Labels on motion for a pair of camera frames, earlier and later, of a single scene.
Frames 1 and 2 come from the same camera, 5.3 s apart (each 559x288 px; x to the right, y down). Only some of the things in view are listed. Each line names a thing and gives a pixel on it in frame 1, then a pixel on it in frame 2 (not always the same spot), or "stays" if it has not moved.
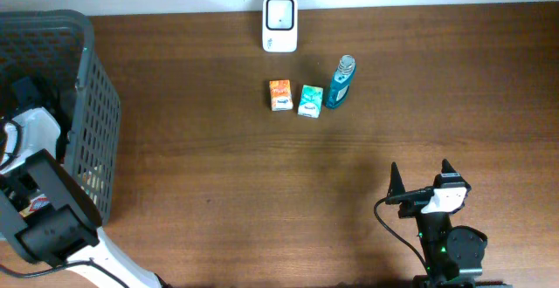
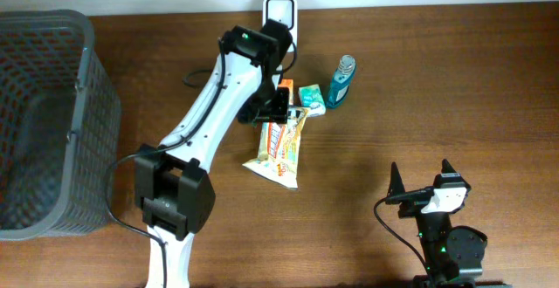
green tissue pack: x=309 y=104 stays
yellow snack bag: x=34 y=206 → x=279 y=149
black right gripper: x=396 y=185 stays
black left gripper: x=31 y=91 → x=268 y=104
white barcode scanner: x=279 y=24 stays
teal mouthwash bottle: x=338 y=90 stays
